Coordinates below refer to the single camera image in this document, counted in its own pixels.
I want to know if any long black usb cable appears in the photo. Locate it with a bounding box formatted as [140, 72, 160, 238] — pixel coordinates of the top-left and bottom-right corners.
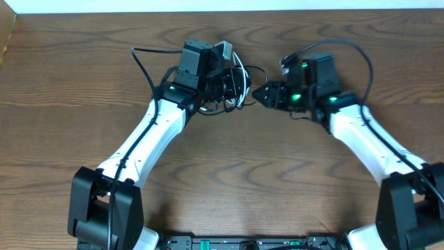
[197, 65, 269, 117]

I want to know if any white usb cable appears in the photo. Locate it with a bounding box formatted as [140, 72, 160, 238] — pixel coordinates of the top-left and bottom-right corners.
[225, 51, 251, 105]

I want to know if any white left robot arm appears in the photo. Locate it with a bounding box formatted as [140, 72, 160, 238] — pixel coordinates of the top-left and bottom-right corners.
[67, 40, 251, 250]

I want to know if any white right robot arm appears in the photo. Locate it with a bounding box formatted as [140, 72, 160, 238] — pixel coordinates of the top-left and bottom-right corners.
[253, 52, 443, 249]

